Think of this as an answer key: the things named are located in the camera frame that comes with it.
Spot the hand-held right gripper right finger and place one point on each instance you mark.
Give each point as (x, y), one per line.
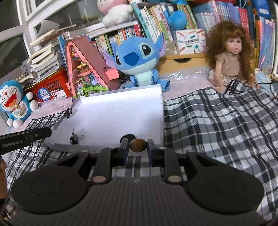
(151, 153)

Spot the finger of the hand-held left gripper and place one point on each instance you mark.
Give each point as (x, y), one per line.
(32, 134)

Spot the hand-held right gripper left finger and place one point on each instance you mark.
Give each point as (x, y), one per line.
(124, 152)

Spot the brown walnut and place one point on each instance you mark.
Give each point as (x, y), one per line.
(138, 145)

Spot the white shallow cardboard box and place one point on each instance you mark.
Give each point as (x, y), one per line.
(119, 113)

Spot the person's left hand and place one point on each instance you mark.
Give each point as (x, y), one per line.
(2, 176)

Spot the blue cat plush toy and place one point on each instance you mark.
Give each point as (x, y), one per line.
(13, 102)

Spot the black binder clip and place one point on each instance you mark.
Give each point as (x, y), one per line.
(69, 112)
(75, 138)

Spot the red plastic crate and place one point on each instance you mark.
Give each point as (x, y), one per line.
(54, 87)

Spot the black white plaid blanket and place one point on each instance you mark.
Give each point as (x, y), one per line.
(217, 130)

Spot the stack of worn books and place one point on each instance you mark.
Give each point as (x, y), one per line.
(43, 57)

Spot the triangular pink dollhouse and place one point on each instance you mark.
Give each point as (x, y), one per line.
(89, 65)

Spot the wooden drawer box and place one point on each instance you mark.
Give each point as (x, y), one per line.
(173, 65)

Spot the row of tall blue books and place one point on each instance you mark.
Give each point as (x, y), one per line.
(62, 47)

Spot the blue alien plush toy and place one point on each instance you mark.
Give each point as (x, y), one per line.
(139, 56)

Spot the white pencil-print box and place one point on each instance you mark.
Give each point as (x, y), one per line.
(191, 41)

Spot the white framed window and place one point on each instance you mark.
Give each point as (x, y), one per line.
(23, 15)

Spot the row of small books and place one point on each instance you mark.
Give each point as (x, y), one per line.
(128, 32)

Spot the brown-haired baby doll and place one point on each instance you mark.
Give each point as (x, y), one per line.
(230, 58)

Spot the row of leaning picture books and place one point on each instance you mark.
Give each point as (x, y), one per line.
(152, 19)

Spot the blue white plush toy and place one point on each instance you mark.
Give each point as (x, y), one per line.
(178, 19)

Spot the pink white plush toy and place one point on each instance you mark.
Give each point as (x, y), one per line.
(115, 15)

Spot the row of blue pink books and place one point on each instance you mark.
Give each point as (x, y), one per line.
(221, 17)

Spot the row of thin blue folders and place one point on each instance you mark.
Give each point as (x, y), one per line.
(266, 43)

